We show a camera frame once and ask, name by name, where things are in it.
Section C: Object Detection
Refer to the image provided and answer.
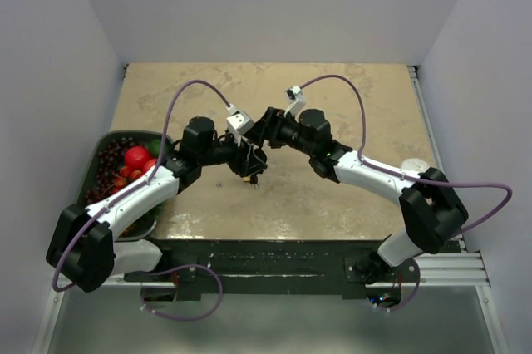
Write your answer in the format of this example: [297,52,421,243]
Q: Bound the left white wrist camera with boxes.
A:
[226,104,254,146]

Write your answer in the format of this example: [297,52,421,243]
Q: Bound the purple cable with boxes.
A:
[52,78,234,322]
[298,74,514,312]

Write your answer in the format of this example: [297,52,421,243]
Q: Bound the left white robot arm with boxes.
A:
[46,113,266,293]

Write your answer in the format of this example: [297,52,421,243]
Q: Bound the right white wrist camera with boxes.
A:
[285,86,307,117]

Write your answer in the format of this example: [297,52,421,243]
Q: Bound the dark green fruit tray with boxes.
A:
[71,130,175,241]

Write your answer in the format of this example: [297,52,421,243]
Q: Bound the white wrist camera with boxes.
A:
[226,104,254,146]
[285,86,307,117]

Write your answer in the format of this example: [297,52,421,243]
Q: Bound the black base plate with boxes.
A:
[118,239,420,305]

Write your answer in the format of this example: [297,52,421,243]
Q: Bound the red toy cherries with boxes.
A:
[112,158,157,190]

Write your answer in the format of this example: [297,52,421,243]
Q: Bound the dark red grape bunch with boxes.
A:
[81,136,137,206]

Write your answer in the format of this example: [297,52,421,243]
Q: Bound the red toy apple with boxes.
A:
[124,146,151,170]

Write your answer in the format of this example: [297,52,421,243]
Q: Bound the green toy lime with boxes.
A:
[148,139,168,158]

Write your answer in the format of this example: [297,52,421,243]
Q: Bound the aluminium frame rail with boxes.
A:
[77,253,489,292]

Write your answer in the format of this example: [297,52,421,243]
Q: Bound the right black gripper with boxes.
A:
[242,108,315,158]

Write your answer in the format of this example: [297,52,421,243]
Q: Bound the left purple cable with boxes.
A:
[52,78,234,322]

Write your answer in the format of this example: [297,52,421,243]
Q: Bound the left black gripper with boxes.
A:
[199,130,267,177]

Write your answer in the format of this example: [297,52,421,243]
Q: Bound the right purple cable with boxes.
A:
[298,74,514,312]

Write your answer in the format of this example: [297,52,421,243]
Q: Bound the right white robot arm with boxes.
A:
[244,108,469,282]

